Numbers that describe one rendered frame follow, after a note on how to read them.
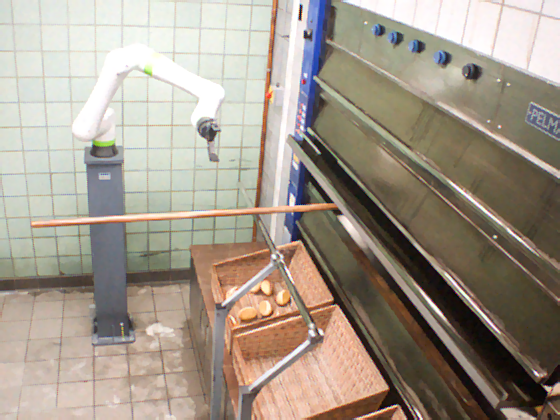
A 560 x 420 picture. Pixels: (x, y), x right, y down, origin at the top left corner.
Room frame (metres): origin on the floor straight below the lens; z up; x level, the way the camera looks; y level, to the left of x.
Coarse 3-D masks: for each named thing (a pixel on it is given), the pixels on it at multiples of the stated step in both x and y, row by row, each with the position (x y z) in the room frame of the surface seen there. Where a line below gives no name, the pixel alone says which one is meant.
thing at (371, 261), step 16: (320, 192) 2.58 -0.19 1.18; (336, 224) 2.32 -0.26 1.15; (352, 240) 2.14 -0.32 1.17; (368, 256) 2.00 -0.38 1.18; (384, 272) 1.89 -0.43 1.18; (384, 288) 1.82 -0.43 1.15; (400, 288) 1.78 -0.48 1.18; (400, 304) 1.69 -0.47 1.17; (416, 320) 1.59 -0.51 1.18; (432, 336) 1.51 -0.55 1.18; (432, 352) 1.46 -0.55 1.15; (448, 352) 1.43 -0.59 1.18; (448, 368) 1.36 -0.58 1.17; (464, 384) 1.28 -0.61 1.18; (480, 400) 1.22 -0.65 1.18; (480, 416) 1.18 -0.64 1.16; (496, 416) 1.16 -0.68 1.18
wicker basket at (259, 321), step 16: (240, 256) 2.56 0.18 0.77; (256, 256) 2.58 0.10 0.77; (304, 256) 2.53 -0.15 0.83; (224, 272) 2.53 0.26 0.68; (240, 272) 2.56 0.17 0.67; (272, 272) 2.61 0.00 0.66; (304, 272) 2.47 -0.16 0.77; (224, 288) 2.51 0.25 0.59; (240, 288) 2.53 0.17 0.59; (304, 288) 2.40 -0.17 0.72; (320, 288) 2.27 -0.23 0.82; (240, 304) 2.38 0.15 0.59; (256, 304) 2.40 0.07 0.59; (272, 304) 2.42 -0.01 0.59; (288, 304) 2.43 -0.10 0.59; (320, 304) 2.12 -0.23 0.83; (240, 320) 2.25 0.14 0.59; (256, 320) 2.27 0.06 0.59; (272, 320) 2.05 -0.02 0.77; (304, 336) 2.11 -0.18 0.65
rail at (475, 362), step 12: (300, 144) 2.53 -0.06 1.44; (324, 180) 2.15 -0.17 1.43; (336, 192) 2.03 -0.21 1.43; (348, 204) 1.92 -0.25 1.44; (360, 216) 1.84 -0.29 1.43; (372, 240) 1.69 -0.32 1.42; (384, 252) 1.60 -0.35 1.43; (396, 264) 1.52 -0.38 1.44; (408, 276) 1.46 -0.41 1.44; (420, 288) 1.40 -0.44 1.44; (420, 300) 1.36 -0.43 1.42; (432, 312) 1.29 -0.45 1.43; (444, 324) 1.23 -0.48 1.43; (456, 336) 1.18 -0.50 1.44; (468, 348) 1.13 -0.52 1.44; (468, 360) 1.10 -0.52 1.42; (480, 372) 1.05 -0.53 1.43; (492, 384) 1.01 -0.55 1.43; (504, 396) 0.97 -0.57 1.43
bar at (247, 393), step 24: (240, 192) 2.52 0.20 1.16; (288, 288) 1.74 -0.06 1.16; (216, 312) 1.85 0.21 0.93; (216, 336) 1.84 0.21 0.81; (312, 336) 1.46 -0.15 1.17; (216, 360) 1.85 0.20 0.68; (288, 360) 1.45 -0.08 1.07; (216, 384) 1.85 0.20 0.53; (264, 384) 1.42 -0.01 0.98; (216, 408) 1.85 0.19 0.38; (240, 408) 1.39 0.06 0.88
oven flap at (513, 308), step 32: (320, 128) 2.62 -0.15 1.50; (352, 128) 2.36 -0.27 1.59; (352, 160) 2.23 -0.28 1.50; (384, 160) 2.04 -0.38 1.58; (384, 192) 1.93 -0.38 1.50; (416, 192) 1.78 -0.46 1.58; (416, 224) 1.69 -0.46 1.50; (448, 224) 1.57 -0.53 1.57; (448, 256) 1.49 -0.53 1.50; (480, 256) 1.39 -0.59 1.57; (480, 288) 1.32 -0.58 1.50; (512, 288) 1.24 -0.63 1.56; (512, 320) 1.18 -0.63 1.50; (544, 320) 1.11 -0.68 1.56; (512, 352) 1.10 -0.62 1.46; (544, 352) 1.05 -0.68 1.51
